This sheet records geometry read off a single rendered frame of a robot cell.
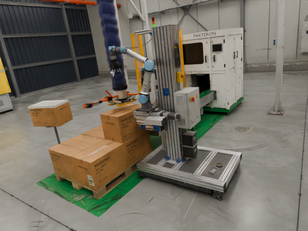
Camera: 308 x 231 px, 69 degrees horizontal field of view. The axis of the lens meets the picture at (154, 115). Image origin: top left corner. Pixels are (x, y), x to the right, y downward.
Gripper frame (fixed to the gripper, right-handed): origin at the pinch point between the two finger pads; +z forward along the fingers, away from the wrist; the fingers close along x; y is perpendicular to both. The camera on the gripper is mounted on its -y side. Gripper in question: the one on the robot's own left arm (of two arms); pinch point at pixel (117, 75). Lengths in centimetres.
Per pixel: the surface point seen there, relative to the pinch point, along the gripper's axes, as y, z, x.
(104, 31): 36, -55, -26
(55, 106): 173, 53, -11
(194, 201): -94, 152, 6
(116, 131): 25, 80, -6
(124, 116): 17, 61, -17
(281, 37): -145, -14, -347
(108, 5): 25, -86, -31
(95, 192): 22, 142, 54
